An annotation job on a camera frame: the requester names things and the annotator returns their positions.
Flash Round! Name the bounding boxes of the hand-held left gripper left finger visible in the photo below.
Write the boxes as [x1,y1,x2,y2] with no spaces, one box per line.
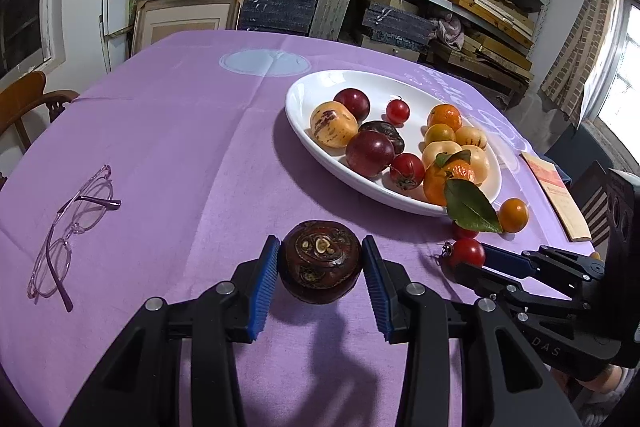
[59,234,282,427]

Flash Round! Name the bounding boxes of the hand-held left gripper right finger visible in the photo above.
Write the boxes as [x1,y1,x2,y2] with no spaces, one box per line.
[360,234,585,427]

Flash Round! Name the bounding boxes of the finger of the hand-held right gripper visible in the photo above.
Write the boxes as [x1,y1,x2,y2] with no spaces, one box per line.
[452,262,592,324]
[481,244,608,297]

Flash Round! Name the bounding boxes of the red tomato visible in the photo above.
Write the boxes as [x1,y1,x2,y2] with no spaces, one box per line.
[452,222,481,242]
[385,97,411,126]
[389,153,426,190]
[437,238,487,270]

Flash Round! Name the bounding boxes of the dark purple passion fruit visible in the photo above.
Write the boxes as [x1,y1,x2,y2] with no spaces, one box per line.
[277,219,363,305]
[358,120,406,156]

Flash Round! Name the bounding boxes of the large yellow melon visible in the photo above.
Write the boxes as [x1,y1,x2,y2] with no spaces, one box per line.
[460,145,491,185]

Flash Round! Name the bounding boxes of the orange with green leaf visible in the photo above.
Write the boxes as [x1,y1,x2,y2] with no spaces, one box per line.
[423,149,503,235]

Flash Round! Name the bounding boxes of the dark red plum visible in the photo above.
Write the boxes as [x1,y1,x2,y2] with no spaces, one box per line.
[333,88,371,122]
[345,130,396,178]

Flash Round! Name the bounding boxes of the striped yellow melon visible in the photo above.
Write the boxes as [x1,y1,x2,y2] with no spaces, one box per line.
[309,102,359,149]

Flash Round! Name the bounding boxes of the white oval plate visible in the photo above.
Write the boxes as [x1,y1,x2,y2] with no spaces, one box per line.
[285,69,502,218]

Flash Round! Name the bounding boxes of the person's right hand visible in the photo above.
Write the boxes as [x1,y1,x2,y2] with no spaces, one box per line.
[577,364,631,393]

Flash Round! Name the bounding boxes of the large orange-green tangerine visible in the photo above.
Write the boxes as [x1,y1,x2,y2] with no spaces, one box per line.
[498,198,530,233]

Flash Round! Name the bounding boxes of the brown paper booklet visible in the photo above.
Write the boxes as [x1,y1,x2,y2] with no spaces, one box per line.
[520,151,592,242]

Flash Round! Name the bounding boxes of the dark wooden chair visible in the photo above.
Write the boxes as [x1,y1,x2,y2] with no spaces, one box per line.
[570,161,618,253]

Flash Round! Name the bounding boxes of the small speckled yellow melon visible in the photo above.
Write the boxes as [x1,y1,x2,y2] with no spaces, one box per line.
[454,126,488,151]

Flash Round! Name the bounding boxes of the green-orange tangerine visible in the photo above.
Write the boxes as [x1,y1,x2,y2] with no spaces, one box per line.
[424,123,457,146]

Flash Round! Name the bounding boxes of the bright orange tangerine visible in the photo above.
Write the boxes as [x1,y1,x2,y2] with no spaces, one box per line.
[426,104,463,132]

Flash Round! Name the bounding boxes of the purple printed tablecloth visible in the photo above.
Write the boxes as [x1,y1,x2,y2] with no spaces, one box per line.
[0,29,601,427]

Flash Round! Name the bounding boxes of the bright side window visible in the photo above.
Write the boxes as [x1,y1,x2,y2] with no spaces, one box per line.
[582,0,640,148]

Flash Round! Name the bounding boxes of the brick pattern curtain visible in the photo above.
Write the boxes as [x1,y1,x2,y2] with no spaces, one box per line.
[537,0,627,128]

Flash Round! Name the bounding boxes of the pink cloth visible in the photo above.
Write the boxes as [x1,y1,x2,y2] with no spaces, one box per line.
[435,14,466,50]

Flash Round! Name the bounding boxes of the stack of grey boxes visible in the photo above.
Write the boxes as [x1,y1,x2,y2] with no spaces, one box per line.
[360,4,437,52]

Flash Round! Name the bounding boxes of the framed picture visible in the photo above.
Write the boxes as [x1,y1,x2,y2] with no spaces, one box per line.
[131,0,246,55]

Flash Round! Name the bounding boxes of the stack of dark blue boxes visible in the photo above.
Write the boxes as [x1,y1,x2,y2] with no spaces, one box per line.
[237,0,319,36]

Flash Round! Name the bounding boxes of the grey wooden box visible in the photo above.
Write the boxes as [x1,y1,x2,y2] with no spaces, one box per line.
[310,0,354,40]

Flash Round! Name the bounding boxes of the light wooden chair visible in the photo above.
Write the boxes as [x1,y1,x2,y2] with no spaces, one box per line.
[0,71,81,188]

